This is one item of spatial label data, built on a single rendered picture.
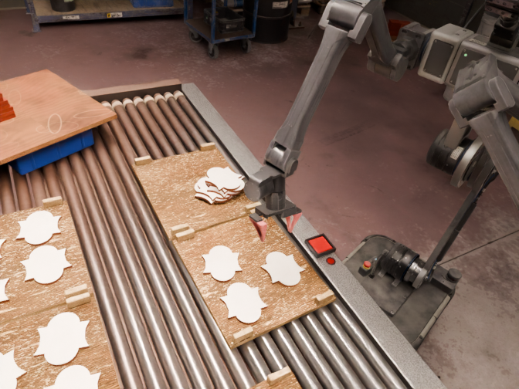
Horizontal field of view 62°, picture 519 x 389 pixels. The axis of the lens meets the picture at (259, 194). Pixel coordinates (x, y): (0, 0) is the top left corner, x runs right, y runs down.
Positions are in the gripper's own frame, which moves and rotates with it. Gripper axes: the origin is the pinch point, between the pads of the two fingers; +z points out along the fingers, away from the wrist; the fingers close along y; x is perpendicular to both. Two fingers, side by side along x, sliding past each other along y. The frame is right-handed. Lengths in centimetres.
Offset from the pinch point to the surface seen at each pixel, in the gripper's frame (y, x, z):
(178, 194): 13.7, -42.6, -0.4
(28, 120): 52, -87, -25
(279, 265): -1.7, -0.8, 11.9
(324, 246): -20.5, -2.4, 12.6
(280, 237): -8.9, -11.1, 9.3
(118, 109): 15, -106, -20
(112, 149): 26, -79, -10
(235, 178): -5.2, -34.3, -4.9
